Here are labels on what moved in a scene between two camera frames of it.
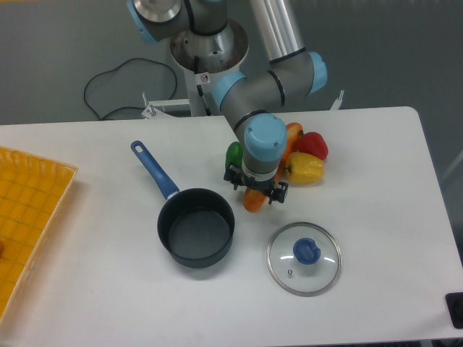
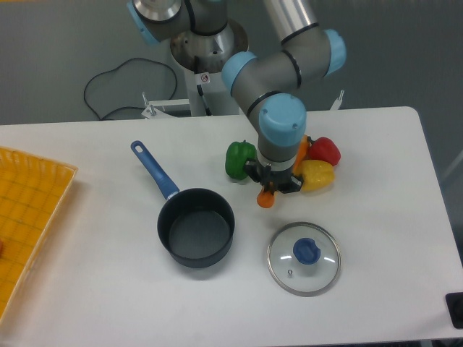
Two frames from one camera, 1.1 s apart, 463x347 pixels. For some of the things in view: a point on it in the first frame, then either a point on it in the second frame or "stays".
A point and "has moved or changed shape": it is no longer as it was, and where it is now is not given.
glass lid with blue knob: [304, 259] stays
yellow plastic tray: [32, 190] stays
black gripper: [234, 175] → [280, 178]
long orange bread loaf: [254, 201] has moved or changed shape
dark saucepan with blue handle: [195, 226] stays
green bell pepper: [234, 155] stays
